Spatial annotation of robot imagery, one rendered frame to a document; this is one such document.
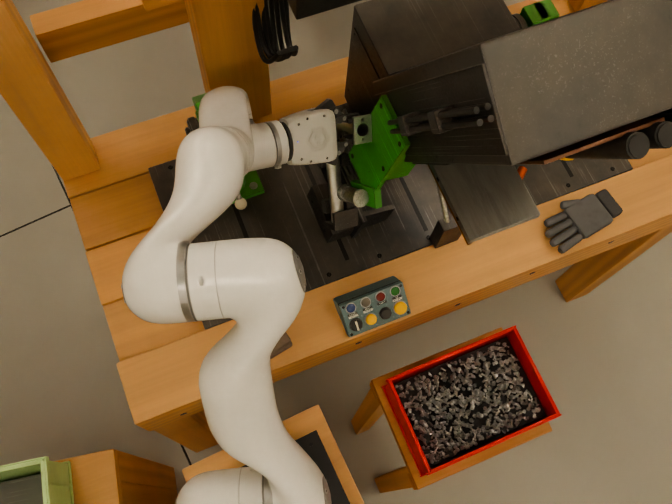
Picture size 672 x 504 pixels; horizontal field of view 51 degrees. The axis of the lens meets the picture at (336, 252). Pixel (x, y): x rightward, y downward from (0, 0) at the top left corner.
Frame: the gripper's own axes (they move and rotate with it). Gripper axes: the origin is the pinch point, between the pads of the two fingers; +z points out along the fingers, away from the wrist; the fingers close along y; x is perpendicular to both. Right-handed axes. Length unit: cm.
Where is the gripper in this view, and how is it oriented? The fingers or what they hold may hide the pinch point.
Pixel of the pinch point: (353, 128)
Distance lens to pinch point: 141.2
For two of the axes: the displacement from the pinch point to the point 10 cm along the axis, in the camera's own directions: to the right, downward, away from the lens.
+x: -4.7, -3.2, 8.2
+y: -0.6, -9.2, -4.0
